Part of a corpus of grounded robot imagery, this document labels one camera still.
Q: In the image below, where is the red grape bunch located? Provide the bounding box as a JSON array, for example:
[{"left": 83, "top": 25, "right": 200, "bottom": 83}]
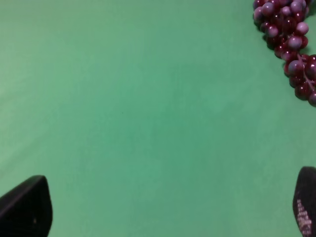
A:
[{"left": 253, "top": 0, "right": 316, "bottom": 106}]

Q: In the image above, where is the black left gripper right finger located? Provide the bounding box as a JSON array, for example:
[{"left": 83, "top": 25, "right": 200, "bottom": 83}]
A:
[{"left": 292, "top": 166, "right": 316, "bottom": 237}]

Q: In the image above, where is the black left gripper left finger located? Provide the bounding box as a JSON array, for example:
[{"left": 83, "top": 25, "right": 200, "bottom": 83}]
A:
[{"left": 0, "top": 175, "right": 53, "bottom": 237}]

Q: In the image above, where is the green table cloth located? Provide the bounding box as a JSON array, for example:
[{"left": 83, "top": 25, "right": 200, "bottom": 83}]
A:
[{"left": 0, "top": 0, "right": 316, "bottom": 237}]

